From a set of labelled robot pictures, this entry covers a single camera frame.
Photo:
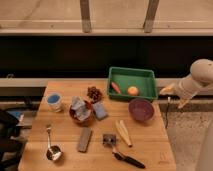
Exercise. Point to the metal measuring cup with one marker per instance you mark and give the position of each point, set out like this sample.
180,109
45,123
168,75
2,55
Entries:
53,151

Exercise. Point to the dark red grapes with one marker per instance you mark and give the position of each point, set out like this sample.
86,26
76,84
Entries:
94,94

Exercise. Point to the green plastic tray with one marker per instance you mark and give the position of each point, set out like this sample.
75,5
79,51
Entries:
143,79

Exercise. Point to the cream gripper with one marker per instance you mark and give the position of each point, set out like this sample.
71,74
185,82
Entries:
186,88

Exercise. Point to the orange apple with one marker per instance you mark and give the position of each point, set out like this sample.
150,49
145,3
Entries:
132,90

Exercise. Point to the white cup blue inside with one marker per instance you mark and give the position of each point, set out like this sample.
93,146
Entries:
54,102

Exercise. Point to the black chair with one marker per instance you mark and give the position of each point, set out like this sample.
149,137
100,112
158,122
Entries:
7,144

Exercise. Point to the grey rectangular block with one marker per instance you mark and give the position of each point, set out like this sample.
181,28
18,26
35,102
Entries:
84,139

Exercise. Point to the orange carrot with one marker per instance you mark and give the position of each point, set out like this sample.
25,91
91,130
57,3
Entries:
115,87

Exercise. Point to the brown bowl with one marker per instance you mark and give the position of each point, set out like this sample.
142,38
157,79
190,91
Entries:
88,121

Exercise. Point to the maroon bowl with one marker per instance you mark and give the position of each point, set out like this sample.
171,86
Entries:
141,110

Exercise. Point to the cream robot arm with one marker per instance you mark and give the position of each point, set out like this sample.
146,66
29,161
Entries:
199,79

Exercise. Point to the crumpled white cloth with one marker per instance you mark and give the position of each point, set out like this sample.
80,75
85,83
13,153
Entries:
81,112

